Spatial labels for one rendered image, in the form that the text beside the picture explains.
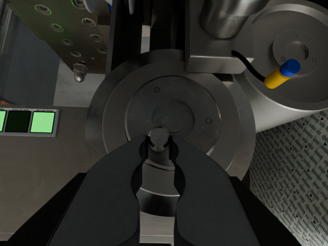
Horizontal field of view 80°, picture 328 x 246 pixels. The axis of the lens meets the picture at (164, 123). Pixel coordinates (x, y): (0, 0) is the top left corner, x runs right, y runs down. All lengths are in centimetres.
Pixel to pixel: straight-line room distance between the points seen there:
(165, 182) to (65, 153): 41
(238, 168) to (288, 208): 18
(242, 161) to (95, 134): 13
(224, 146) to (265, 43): 11
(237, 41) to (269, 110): 8
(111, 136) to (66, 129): 39
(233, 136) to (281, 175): 19
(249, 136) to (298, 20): 14
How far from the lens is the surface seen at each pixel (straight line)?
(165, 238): 52
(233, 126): 17
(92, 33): 46
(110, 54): 21
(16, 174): 60
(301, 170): 32
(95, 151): 17
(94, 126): 18
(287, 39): 24
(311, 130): 30
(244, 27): 18
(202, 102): 16
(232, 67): 18
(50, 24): 47
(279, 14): 26
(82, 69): 57
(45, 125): 57
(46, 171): 56
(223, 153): 17
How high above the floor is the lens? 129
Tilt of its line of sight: 13 degrees down
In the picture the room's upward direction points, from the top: 179 degrees counter-clockwise
